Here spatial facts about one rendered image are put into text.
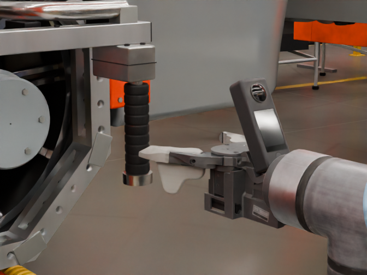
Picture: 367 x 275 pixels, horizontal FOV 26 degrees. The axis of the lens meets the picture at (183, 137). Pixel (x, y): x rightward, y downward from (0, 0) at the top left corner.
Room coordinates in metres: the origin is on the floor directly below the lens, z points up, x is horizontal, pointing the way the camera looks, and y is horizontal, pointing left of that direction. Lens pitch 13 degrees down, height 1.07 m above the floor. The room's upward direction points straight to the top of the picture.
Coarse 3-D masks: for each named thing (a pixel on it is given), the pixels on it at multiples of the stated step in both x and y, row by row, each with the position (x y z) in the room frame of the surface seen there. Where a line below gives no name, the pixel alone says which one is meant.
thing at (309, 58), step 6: (282, 36) 6.37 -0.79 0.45; (288, 36) 6.41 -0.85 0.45; (282, 42) 6.37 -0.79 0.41; (288, 42) 6.41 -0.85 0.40; (294, 42) 6.44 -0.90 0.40; (300, 42) 6.47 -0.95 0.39; (306, 42) 6.51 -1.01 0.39; (318, 42) 6.51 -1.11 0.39; (282, 48) 6.37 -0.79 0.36; (288, 48) 6.40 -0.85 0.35; (294, 48) 6.43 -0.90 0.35; (300, 48) 6.47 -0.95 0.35; (306, 48) 6.50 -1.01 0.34; (318, 48) 6.51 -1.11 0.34; (300, 54) 6.67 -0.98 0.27; (306, 54) 6.63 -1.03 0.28; (288, 60) 6.35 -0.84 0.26; (294, 60) 6.38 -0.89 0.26; (300, 60) 6.41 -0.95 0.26; (306, 60) 6.44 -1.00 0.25; (312, 60) 6.48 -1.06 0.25
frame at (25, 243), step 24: (72, 0) 1.30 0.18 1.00; (72, 24) 1.34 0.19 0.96; (72, 72) 1.36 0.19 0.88; (72, 96) 1.36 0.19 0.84; (96, 96) 1.33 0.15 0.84; (72, 120) 1.36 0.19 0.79; (96, 120) 1.33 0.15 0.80; (72, 144) 1.36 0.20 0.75; (96, 144) 1.32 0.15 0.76; (72, 168) 1.31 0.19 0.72; (96, 168) 1.32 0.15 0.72; (48, 192) 1.31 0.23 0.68; (72, 192) 1.29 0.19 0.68; (24, 216) 1.28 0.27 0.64; (48, 216) 1.26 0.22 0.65; (0, 240) 1.25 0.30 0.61; (24, 240) 1.23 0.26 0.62; (48, 240) 1.26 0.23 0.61; (0, 264) 1.20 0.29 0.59
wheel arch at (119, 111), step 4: (0, 56) 1.73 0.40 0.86; (0, 60) 1.72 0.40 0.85; (0, 64) 1.72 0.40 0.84; (0, 68) 1.72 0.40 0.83; (116, 108) 1.54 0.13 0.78; (120, 108) 1.54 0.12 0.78; (112, 112) 1.55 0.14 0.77; (116, 112) 1.54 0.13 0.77; (120, 112) 1.54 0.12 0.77; (112, 116) 1.55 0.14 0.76; (116, 116) 1.54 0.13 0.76; (120, 116) 1.54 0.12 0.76; (112, 120) 1.54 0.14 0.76; (116, 120) 1.54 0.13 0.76; (120, 120) 1.54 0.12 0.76; (112, 124) 1.54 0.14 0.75; (116, 124) 1.54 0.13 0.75
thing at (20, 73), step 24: (24, 0) 1.36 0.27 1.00; (0, 24) 1.33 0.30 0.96; (48, 24) 1.38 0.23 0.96; (24, 72) 1.36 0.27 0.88; (48, 72) 1.40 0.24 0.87; (48, 96) 1.43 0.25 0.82; (48, 144) 1.39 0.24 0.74; (24, 168) 1.40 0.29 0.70; (48, 168) 1.36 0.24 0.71; (0, 192) 1.38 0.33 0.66; (24, 192) 1.34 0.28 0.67; (0, 216) 1.30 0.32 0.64
